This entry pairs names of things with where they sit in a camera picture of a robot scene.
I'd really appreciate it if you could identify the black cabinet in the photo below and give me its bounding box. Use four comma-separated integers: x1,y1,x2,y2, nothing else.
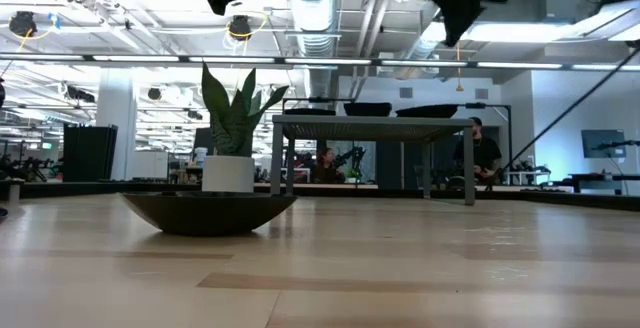
62,123,120,183

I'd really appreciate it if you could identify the grey perforated metal shelf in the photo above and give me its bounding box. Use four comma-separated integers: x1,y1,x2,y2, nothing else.
270,114,476,207

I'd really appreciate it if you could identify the snake plant in white pot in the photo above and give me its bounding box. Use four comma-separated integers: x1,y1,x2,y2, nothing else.
201,61,290,194

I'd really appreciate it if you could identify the black square mini plate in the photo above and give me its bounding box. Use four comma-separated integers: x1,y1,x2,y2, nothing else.
343,101,393,118

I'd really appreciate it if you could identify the black background gantry frame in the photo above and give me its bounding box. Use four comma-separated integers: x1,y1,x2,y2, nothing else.
458,101,513,169

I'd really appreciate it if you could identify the wall monitor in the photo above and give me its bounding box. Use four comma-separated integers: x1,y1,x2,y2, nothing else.
580,129,628,160

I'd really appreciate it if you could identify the white building column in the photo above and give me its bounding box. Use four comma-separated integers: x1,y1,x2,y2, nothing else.
95,67,138,181

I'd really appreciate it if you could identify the silver ventilation duct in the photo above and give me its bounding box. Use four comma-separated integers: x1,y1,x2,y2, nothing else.
284,0,342,100
399,0,451,63

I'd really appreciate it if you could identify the black leaf-shaped mini plate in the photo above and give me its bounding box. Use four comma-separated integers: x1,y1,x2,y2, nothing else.
394,103,460,120
121,191,298,237

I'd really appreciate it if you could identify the white background rack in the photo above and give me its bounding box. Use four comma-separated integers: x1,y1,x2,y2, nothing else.
504,170,552,185

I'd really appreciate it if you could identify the small grey post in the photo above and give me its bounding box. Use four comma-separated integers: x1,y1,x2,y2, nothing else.
6,178,25,202

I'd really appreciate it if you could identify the black teardrop mini plate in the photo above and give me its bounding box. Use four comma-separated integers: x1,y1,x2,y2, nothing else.
283,107,338,117

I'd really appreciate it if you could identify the yellow hanging cord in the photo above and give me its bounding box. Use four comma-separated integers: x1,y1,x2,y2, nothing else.
454,42,465,93

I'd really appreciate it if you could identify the dark background monitor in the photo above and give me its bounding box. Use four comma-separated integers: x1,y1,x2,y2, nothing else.
193,127,214,155

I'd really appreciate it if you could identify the person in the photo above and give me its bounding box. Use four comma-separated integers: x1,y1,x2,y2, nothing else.
452,116,503,187
313,147,347,185

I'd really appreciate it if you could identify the thin black taut cable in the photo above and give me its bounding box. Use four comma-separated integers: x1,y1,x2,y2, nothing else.
492,47,640,177

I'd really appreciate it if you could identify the linear ceiling light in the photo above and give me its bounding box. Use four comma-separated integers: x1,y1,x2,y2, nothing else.
380,60,469,68
188,56,276,64
92,55,180,63
284,58,372,66
571,64,640,72
476,61,564,70
0,53,84,62

